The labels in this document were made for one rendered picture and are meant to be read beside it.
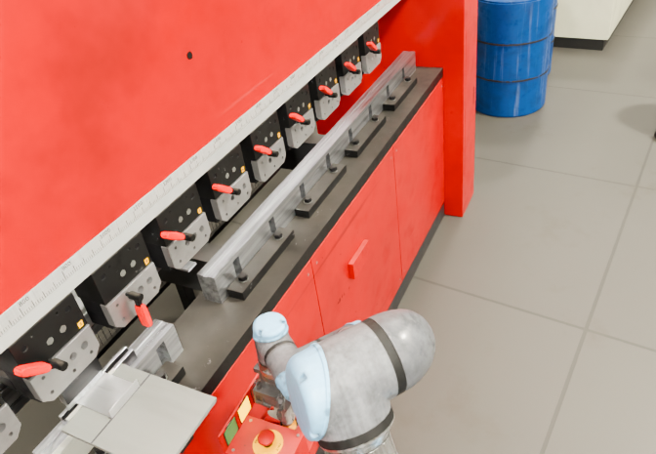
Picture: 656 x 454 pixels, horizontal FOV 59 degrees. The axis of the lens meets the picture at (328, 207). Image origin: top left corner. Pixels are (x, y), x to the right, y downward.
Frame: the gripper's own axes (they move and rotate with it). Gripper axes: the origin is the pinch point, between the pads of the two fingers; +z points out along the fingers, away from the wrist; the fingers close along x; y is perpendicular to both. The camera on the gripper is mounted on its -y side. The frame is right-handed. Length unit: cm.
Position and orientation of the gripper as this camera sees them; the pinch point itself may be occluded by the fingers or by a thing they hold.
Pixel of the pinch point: (291, 421)
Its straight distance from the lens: 152.5
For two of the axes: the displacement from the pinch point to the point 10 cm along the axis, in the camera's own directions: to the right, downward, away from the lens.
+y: -9.2, -2.0, 3.4
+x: -3.9, 5.6, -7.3
